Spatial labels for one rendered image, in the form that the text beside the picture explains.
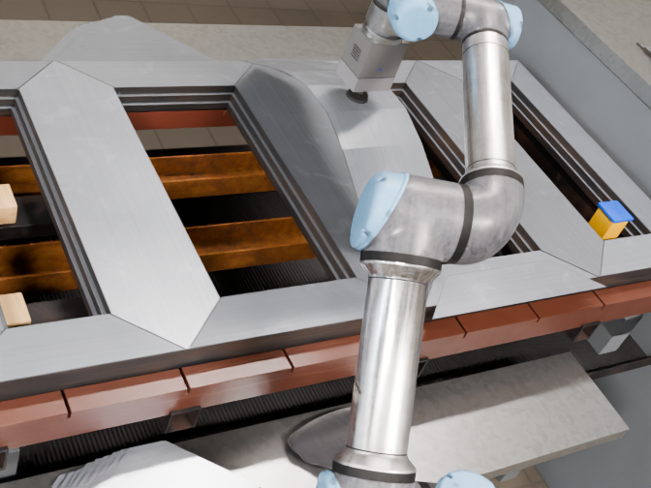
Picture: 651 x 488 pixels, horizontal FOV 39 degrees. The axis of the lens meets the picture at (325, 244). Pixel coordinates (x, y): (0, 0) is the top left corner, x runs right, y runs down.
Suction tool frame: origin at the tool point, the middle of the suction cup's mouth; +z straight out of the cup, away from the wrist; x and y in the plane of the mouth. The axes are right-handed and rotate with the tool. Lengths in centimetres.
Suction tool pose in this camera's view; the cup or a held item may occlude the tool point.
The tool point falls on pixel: (355, 102)
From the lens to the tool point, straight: 175.9
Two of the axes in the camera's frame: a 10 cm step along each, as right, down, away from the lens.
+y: -8.3, 1.3, -5.5
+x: 4.7, 6.9, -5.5
